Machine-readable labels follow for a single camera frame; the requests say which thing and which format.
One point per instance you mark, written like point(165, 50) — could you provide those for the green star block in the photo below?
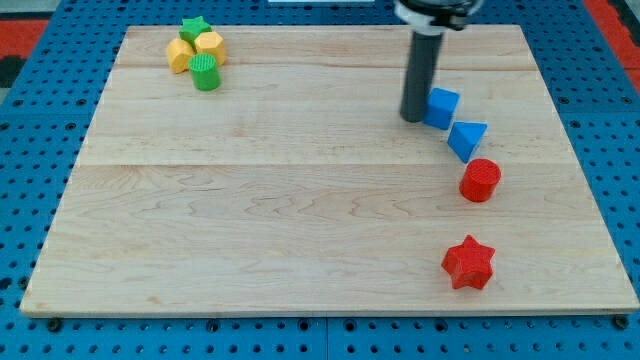
point(191, 28)

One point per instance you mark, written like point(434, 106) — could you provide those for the light wooden board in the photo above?
point(295, 188)

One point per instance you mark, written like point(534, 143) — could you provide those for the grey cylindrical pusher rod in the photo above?
point(422, 60)

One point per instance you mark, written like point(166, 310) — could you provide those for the green cylinder block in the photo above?
point(204, 72)

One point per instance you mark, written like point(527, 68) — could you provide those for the yellow pentagon block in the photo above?
point(178, 53)

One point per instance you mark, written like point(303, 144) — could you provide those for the red cylinder block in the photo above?
point(480, 180)

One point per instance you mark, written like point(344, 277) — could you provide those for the yellow hexagon block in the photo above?
point(212, 43)

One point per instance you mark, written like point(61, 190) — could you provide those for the red star block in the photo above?
point(469, 264)

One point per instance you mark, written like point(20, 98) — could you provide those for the blue cube block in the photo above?
point(441, 106)

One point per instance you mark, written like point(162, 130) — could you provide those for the white black robot arm flange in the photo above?
point(433, 17)

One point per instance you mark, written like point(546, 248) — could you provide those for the blue triangle block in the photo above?
point(465, 137)

